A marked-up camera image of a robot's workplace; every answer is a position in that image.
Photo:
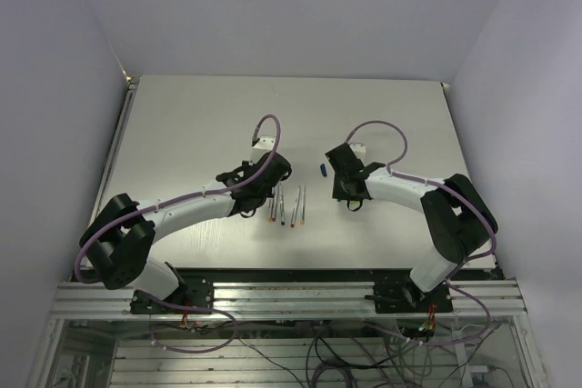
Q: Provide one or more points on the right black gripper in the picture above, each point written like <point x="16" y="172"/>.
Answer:
<point x="338" y="194"/>

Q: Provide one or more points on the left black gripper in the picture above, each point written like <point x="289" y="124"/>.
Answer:
<point x="246" y="165"/>

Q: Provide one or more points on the light green end pen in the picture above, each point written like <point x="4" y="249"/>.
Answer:
<point x="271" y="205"/>

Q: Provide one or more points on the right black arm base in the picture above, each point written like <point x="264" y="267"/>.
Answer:
<point x="405" y="297"/>

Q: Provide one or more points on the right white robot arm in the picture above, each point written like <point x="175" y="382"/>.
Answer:
<point x="457" y="218"/>

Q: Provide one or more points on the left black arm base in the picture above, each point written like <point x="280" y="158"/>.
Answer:
<point x="182" y="299"/>

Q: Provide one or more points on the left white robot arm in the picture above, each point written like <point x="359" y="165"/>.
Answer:
<point x="118" y="242"/>

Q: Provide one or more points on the magenta end white pen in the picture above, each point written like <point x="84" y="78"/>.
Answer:
<point x="276" y="199"/>

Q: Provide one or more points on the blue end white pen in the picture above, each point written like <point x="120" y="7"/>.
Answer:
<point x="281" y="199"/>

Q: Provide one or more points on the red end white pen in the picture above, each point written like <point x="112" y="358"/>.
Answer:
<point x="295" y="211"/>

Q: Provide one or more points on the yellow end white pen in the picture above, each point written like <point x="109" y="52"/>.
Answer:
<point x="302" y="205"/>

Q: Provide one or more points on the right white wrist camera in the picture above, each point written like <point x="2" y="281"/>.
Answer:
<point x="359" y="150"/>

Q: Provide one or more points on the aluminium rail frame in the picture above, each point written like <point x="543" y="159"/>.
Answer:
<point x="284" y="301"/>

